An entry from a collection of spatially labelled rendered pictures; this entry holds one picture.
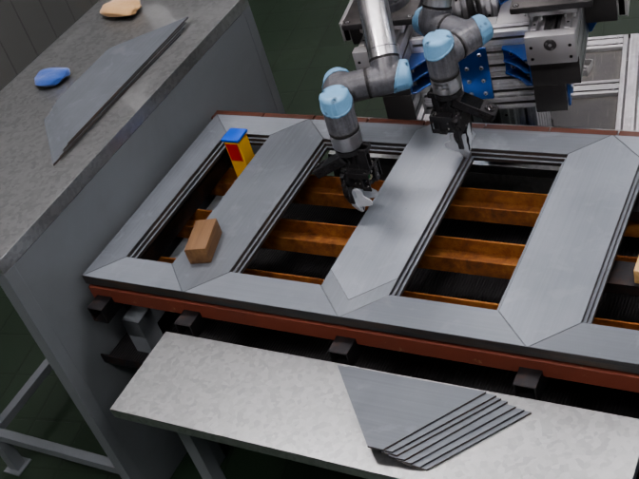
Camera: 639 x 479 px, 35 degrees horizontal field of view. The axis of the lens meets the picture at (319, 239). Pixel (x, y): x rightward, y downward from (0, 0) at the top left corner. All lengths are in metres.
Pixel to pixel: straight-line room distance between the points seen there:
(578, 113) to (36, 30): 3.14
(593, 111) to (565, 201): 1.43
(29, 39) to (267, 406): 3.77
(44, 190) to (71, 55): 0.76
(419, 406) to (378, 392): 0.10
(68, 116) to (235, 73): 0.61
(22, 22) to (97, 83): 2.65
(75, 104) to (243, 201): 0.61
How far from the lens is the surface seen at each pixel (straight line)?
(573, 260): 2.31
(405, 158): 2.72
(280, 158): 2.87
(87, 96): 3.06
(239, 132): 2.96
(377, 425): 2.14
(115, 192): 2.87
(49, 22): 5.93
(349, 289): 2.37
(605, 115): 3.85
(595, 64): 4.15
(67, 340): 2.80
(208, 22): 3.26
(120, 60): 3.18
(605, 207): 2.44
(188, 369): 2.48
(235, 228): 2.67
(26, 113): 3.17
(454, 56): 2.50
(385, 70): 2.45
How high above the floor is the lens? 2.41
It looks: 38 degrees down
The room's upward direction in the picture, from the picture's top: 19 degrees counter-clockwise
